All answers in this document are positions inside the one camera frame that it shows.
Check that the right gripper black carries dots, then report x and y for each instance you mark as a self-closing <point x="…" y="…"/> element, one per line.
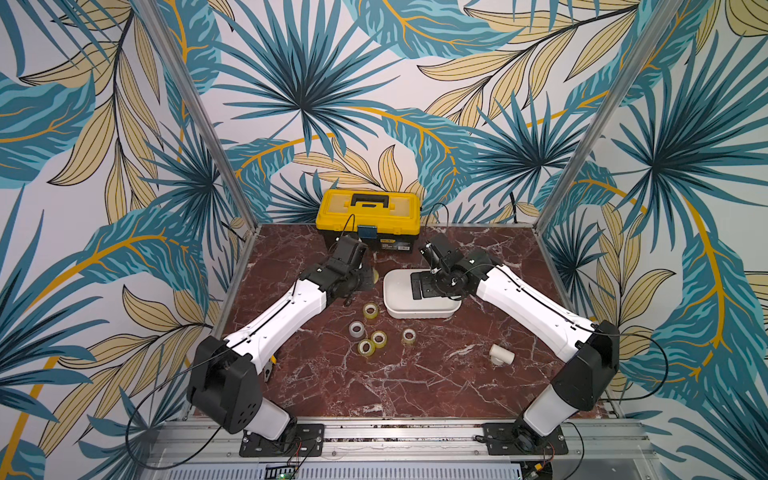
<point x="437" y="256"/>

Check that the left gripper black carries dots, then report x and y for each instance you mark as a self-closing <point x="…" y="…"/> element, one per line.
<point x="368" y="279"/>

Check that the white plastic storage box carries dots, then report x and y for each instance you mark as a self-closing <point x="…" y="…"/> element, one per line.
<point x="411" y="294"/>

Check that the yellow tape roll bottom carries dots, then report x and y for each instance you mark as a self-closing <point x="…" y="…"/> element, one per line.
<point x="366" y="348"/>

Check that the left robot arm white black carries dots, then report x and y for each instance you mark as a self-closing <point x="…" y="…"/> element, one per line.
<point x="224" y="381"/>

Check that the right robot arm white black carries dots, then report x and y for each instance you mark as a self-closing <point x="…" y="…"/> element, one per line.
<point x="589" y="350"/>

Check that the yellow black toolbox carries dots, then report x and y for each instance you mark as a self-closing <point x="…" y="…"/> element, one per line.
<point x="388" y="221"/>

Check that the white pipe fitting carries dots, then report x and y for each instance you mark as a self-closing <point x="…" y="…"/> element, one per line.
<point x="500" y="356"/>

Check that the yellow handled pliers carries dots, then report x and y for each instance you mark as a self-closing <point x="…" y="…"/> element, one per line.
<point x="269" y="369"/>

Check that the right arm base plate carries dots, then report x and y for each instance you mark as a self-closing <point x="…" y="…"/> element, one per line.
<point x="516" y="439"/>

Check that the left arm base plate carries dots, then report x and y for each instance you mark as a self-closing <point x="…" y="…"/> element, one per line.
<point x="302" y="440"/>

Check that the aluminium front rail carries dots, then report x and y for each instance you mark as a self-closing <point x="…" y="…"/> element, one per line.
<point x="414" y="439"/>

